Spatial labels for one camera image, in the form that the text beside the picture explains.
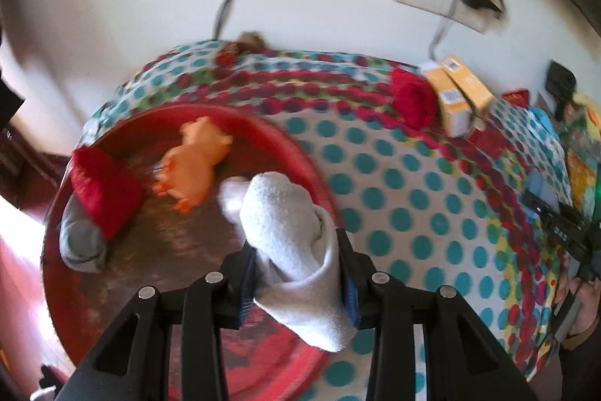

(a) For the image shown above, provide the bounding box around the grey blue sock bundle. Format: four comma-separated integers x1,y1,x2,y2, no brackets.
59,193,107,274

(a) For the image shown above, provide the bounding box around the red Marubi box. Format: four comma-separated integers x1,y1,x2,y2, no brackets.
468,126,515,160

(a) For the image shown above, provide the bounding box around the yellow medicine box cartoon face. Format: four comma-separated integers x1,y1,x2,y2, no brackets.
441,55,494,119

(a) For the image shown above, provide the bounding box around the red embroidered sock bundle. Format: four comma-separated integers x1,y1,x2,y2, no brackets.
70,145,146,241

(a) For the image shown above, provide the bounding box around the white sock bundle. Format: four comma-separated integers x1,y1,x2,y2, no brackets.
218,172,355,352

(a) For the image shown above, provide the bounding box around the orange rubber toy animal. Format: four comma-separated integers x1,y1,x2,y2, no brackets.
153,116,233,214

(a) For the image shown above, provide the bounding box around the plain red sock bundle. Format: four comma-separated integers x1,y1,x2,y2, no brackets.
390,67,439,130

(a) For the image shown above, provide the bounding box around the light blue sock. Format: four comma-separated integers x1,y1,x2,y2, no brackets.
522,169,560,217

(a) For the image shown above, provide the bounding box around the person right hand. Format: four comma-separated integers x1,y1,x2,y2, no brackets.
553,273,600,340

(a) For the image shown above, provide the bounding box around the polka dot bed sheet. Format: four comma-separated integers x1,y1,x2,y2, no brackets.
85,41,571,400

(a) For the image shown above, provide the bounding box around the red snack packet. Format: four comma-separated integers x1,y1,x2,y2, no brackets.
502,89,530,108

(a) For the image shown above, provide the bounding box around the yellow white medicine box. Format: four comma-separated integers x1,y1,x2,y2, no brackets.
419,61,472,138

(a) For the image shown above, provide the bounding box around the round red metal tray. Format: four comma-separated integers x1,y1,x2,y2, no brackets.
43,104,336,400

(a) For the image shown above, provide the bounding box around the small red candy wrapper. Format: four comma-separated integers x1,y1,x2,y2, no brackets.
215,32,267,68

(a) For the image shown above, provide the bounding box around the adapter black cable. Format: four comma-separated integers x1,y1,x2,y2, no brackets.
427,12,455,61

